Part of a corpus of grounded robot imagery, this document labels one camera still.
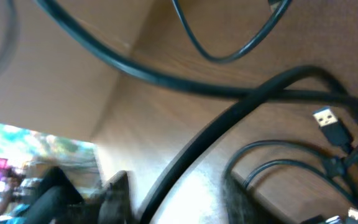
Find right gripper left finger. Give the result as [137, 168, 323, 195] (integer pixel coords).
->
[98, 170, 131, 224]

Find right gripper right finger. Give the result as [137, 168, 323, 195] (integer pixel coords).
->
[222, 175, 278, 224]

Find black usb cable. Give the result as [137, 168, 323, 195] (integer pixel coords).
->
[32, 0, 358, 224]

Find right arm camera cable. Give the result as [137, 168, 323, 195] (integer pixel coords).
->
[0, 0, 20, 80]

